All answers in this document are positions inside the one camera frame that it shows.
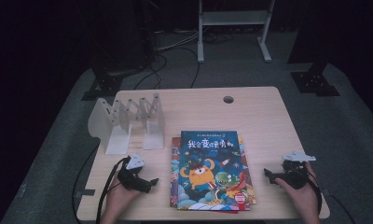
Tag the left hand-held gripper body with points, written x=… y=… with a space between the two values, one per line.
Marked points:
x=130 y=179

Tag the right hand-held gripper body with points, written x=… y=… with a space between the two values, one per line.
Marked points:
x=296 y=174

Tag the colourful animals picture book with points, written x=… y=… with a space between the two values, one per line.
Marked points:
x=174 y=174

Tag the white expandable book rack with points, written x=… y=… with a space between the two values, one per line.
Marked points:
x=125 y=124

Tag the red picture book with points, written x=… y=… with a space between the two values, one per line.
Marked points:
x=229 y=212

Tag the blue monster picture book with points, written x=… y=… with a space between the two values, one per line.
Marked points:
x=212 y=168

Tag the person's left hand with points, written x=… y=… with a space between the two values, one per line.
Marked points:
x=119 y=199

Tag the person's right hand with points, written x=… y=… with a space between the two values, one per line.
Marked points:
x=306 y=199

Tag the black stand base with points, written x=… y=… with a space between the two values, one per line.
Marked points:
x=105 y=85
x=313 y=82

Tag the white metal stand frame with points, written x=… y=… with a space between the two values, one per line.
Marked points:
x=234 y=18

